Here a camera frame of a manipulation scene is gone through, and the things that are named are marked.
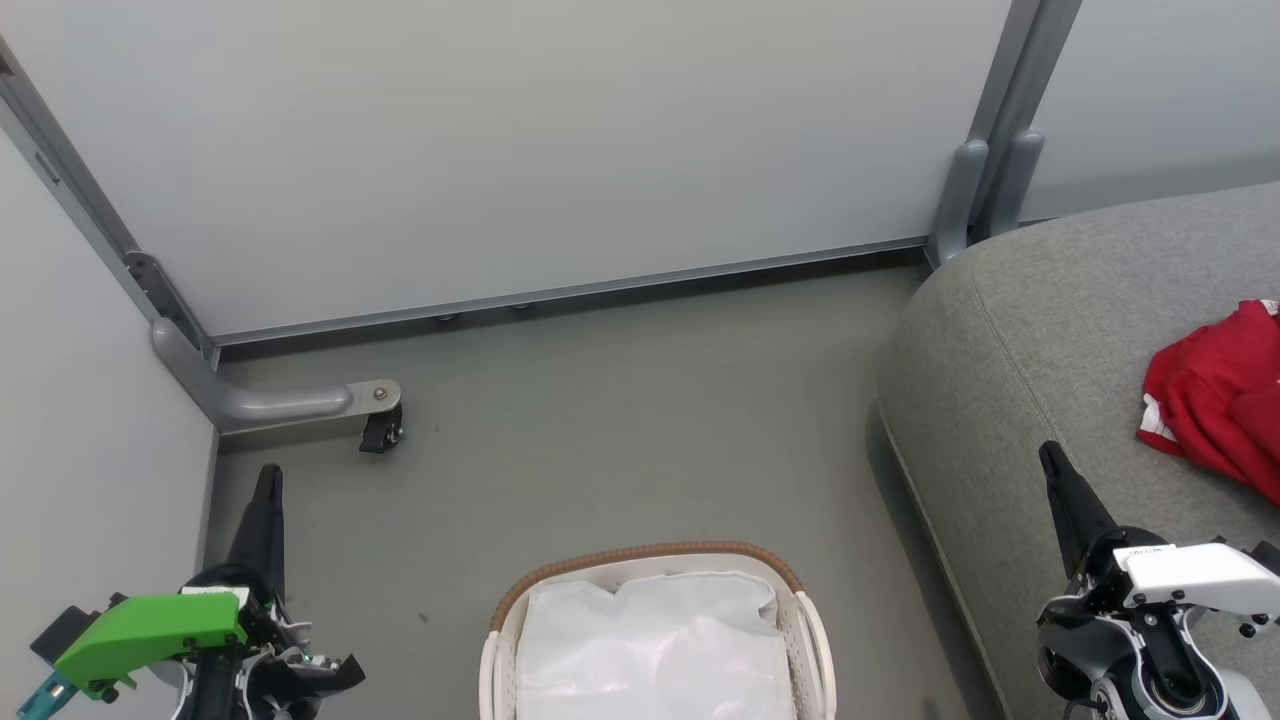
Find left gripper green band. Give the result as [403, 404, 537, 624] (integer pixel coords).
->
[55, 464, 367, 701]

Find grey double partition post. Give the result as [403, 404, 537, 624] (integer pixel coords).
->
[925, 0, 1083, 268]

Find red jersey with number print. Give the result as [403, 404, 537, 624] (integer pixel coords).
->
[1145, 298, 1280, 401]

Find grey fabric sofa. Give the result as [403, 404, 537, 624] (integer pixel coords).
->
[877, 182, 1280, 720]

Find grey partition base rail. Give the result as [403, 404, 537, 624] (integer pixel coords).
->
[213, 236, 931, 347]

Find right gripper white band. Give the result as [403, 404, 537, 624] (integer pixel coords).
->
[1038, 440, 1280, 627]

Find black caster wheel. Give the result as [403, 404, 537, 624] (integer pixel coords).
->
[359, 404, 404, 454]

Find red shorts with white trim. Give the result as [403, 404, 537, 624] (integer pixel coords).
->
[1137, 385, 1280, 506]

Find grey corner post with bracket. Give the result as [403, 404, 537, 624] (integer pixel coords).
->
[0, 38, 219, 363]

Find grey partition support leg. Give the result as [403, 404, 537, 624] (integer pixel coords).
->
[152, 318, 402, 434]

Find white laundry basket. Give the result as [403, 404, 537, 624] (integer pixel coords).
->
[478, 541, 838, 720]

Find teal cable plug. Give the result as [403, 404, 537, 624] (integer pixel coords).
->
[15, 672, 63, 720]

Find white basket liner bag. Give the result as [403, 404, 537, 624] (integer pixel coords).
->
[515, 572, 798, 720]

